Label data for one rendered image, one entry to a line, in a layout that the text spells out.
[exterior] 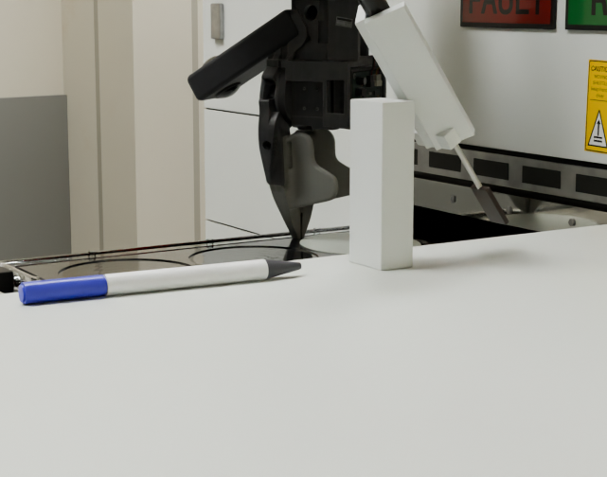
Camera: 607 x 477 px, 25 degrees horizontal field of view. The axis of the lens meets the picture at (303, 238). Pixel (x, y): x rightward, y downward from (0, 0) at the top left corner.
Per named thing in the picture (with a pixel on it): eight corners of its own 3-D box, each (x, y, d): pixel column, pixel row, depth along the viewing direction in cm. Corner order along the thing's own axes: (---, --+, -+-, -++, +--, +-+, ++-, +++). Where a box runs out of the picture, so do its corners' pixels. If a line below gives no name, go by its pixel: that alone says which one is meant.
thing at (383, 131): (431, 250, 75) (435, 1, 73) (476, 261, 72) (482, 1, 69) (337, 260, 72) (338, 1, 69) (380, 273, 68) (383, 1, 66)
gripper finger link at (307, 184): (330, 248, 112) (330, 134, 110) (267, 241, 115) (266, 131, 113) (348, 242, 115) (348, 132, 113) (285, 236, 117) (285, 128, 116)
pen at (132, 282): (294, 254, 68) (17, 280, 62) (304, 257, 67) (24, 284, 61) (294, 273, 68) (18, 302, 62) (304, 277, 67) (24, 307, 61)
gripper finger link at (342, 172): (348, 242, 115) (348, 132, 113) (285, 236, 117) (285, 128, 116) (364, 237, 117) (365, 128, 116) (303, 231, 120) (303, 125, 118)
